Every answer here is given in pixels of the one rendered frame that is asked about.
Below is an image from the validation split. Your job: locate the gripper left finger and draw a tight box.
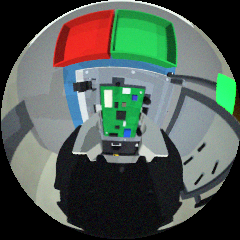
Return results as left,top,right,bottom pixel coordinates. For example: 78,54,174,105
54,110,103,190

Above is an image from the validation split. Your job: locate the red bin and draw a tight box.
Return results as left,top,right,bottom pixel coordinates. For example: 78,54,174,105
53,10,115,67

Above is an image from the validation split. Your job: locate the green bin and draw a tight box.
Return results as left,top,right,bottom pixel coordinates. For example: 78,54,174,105
110,10,177,68

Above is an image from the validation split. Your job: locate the green circuit board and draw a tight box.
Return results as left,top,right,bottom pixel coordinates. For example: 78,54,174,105
100,86,145,137

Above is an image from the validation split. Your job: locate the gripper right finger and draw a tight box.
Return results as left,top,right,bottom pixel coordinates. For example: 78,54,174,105
138,112,185,191

